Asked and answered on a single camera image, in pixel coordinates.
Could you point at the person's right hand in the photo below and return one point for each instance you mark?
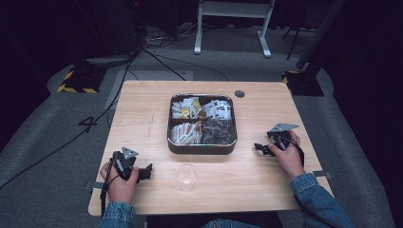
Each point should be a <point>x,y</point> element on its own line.
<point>290,160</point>

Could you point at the grey tape strip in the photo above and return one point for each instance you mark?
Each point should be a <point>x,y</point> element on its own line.
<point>94,185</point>
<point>322,174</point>

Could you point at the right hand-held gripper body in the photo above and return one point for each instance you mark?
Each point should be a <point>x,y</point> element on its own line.
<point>280,134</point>

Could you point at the dark square compartment box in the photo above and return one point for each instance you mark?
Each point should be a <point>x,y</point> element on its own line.
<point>202,149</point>

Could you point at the pile of white yellow packets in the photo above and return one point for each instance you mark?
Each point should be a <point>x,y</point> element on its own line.
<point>183,109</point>

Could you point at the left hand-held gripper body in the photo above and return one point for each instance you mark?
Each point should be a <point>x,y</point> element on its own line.
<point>124,161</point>

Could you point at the person's left hand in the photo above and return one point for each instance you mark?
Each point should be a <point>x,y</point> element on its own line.
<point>120,190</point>

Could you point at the person's denim legs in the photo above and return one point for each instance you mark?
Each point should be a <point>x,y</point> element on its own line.
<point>229,224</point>

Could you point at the pile of dark packets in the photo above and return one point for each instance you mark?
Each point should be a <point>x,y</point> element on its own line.
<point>219,131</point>

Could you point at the grey slanted metal post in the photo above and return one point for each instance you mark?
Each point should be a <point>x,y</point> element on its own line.
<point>320,31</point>

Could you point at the pile of white printed packets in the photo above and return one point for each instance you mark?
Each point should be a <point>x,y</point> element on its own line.
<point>218,110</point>

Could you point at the pile of long white sachets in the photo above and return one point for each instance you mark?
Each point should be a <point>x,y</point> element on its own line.
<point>185,133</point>

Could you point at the black yellow striped stand base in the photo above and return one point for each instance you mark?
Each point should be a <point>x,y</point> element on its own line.
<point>80,79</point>
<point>302,84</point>

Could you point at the white metal stand frame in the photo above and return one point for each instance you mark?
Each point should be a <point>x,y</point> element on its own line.
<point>233,9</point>

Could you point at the round grey table grommet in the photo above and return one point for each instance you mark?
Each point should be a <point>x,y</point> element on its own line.
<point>239,93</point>

